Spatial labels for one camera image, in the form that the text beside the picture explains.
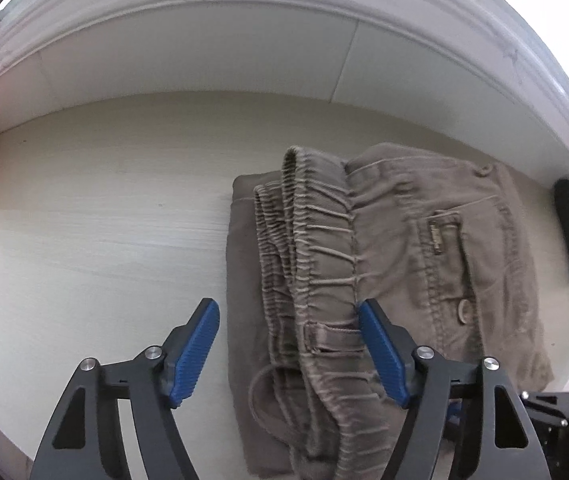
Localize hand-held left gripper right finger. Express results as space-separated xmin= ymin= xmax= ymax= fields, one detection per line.
xmin=357 ymin=298 xmax=552 ymax=480

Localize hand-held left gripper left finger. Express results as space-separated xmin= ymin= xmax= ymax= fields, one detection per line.
xmin=29 ymin=297 xmax=221 ymax=480

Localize brown pants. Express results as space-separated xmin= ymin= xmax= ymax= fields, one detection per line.
xmin=227 ymin=142 xmax=555 ymax=480

